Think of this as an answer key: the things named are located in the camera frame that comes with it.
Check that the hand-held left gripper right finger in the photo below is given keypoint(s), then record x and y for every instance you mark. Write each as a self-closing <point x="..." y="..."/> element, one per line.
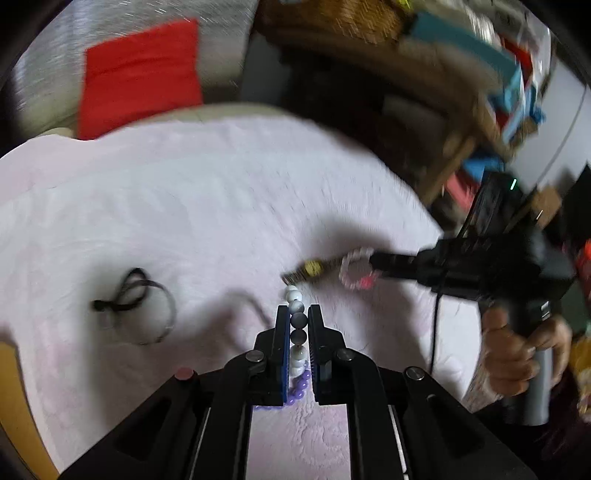
<point x="315" y="350"/>

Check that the red cushion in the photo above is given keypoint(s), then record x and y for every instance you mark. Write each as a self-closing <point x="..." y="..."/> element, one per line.
<point x="138" y="78"/>

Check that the silver foil board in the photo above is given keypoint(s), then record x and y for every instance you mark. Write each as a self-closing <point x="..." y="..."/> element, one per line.
<point x="51" y="60"/>

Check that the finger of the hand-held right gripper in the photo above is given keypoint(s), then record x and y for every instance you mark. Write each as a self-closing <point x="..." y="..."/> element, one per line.
<point x="397" y="264"/>

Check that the wicker chair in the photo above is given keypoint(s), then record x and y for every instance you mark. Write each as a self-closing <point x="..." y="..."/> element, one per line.
<point x="369" y="60"/>

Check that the pink blanket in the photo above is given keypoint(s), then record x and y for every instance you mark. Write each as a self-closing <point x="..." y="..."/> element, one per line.
<point x="184" y="207"/>

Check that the orange tray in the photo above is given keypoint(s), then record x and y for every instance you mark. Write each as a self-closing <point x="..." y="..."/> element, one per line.
<point x="18" y="397"/>

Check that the blue cloth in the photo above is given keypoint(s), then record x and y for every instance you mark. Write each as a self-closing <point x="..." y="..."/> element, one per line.
<point x="503" y="64"/>

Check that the person's right hand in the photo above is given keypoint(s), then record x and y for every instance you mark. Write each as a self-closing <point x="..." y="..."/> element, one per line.
<point x="503" y="355"/>

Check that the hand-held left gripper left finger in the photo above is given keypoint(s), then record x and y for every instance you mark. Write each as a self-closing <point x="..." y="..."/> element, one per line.
<point x="282" y="350"/>

